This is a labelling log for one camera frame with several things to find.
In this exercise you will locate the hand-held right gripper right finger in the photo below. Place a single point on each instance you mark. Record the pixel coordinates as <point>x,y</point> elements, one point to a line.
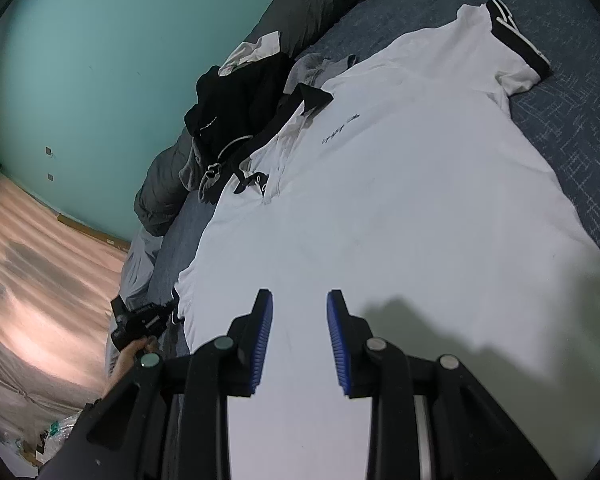
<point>337,340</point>

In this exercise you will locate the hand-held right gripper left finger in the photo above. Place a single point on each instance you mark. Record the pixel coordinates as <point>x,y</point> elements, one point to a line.
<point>262,340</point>

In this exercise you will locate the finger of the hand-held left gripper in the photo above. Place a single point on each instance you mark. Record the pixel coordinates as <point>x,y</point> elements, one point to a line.
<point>172,310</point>

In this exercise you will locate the white polo shirt black trim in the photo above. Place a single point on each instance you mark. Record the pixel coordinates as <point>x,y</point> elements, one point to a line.
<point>405,185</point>

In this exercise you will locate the person's left forearm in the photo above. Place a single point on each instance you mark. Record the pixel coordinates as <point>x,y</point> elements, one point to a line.
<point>112,380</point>

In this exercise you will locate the person's left hand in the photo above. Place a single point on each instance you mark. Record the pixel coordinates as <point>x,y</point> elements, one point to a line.
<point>132,352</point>

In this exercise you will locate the light grey blanket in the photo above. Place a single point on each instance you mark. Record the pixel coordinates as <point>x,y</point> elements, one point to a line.
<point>140,260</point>

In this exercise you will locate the pink curtain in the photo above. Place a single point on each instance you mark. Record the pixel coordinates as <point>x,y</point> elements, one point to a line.
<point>35,285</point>

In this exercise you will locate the clear plastic bag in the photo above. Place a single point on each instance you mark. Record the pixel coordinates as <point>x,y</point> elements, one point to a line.
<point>45,435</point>

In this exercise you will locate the white t-shirt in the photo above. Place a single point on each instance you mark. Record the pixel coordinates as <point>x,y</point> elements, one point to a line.
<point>250,50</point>

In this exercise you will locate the grey hoodie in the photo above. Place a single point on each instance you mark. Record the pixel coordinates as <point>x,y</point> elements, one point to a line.
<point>310,67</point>

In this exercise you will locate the blue woven bedspread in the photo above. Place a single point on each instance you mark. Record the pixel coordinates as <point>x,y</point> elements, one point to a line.
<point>580,125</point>

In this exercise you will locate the dark grey rolled duvet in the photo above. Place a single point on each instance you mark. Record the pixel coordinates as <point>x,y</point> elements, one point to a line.
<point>305,5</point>

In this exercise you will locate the wooden window frame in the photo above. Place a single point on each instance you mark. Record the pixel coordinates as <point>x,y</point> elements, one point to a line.
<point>95,232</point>

